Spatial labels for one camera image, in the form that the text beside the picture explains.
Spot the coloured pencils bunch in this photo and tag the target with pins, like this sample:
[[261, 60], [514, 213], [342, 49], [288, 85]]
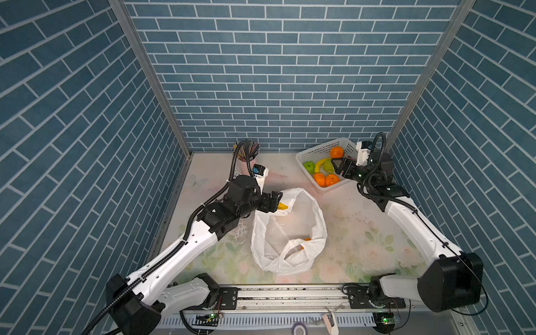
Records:
[[249, 150]]

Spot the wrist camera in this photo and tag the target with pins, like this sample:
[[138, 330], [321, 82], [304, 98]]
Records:
[[363, 152], [260, 173]]

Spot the orange persimmon toy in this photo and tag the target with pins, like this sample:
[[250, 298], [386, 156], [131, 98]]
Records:
[[320, 179], [307, 239]]

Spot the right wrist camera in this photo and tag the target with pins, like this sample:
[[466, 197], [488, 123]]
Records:
[[363, 152]]

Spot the pink pencil cup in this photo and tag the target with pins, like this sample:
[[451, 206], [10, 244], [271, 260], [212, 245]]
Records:
[[243, 166]]

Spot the purple tape roll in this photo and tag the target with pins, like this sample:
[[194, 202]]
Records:
[[299, 328]]

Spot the pink white clip tool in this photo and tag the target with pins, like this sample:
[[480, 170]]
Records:
[[330, 322]]

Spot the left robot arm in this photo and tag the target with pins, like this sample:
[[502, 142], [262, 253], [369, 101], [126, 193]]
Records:
[[138, 302]]

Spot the green pear toy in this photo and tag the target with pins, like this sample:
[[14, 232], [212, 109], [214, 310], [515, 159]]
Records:
[[328, 167]]

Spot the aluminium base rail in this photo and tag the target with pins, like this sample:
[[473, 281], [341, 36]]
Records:
[[281, 306]]

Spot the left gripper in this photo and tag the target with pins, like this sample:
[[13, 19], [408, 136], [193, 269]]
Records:
[[273, 202]]

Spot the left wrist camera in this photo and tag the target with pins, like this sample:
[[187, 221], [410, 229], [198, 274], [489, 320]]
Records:
[[260, 173]]

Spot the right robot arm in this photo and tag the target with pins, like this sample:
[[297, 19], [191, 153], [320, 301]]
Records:
[[452, 278]]

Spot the round orange toy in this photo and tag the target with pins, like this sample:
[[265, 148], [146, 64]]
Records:
[[331, 179]]

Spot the white plastic bag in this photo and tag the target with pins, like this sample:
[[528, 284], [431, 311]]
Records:
[[277, 237]]

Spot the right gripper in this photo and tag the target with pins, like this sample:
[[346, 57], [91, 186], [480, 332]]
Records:
[[346, 163]]

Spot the yellow toy banana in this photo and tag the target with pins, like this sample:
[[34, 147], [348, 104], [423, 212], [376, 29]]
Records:
[[319, 164]]

